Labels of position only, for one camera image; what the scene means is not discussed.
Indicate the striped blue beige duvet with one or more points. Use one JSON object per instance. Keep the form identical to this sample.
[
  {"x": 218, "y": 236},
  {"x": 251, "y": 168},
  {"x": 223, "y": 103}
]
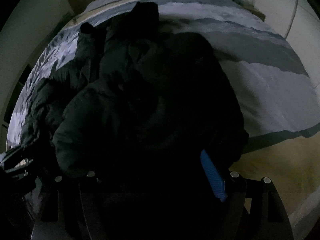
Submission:
[{"x": 276, "y": 96}]

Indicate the large black puffer coat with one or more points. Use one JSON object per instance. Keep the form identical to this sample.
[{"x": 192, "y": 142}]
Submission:
[{"x": 138, "y": 105}]

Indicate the white wardrobe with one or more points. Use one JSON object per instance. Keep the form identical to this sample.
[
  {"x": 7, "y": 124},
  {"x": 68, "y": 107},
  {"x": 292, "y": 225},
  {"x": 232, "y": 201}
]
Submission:
[{"x": 298, "y": 23}]

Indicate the wooden nightstand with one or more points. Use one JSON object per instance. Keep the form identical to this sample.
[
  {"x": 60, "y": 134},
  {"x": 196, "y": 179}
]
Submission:
[{"x": 249, "y": 5}]

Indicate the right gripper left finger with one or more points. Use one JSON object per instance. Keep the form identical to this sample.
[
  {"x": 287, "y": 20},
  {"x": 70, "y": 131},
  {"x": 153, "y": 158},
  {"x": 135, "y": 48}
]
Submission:
[{"x": 70, "y": 210}]

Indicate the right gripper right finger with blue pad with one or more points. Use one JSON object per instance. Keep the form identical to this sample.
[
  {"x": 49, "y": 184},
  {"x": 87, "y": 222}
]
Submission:
[{"x": 244, "y": 208}]

